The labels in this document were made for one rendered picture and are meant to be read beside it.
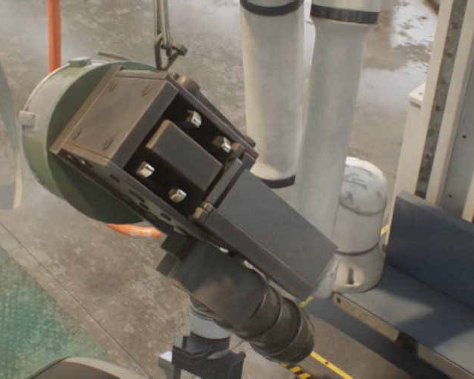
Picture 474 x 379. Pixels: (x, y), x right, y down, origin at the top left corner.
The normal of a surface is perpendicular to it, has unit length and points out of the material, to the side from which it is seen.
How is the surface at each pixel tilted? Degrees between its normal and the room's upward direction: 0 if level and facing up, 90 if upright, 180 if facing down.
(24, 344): 0
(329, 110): 69
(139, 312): 0
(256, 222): 65
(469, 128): 90
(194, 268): 32
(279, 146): 99
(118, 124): 43
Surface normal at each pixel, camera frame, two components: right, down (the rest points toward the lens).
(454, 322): 0.00, -0.77
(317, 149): -0.39, 0.26
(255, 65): -0.56, 0.63
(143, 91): -0.68, -0.56
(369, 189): 0.15, -0.66
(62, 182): 0.47, 0.16
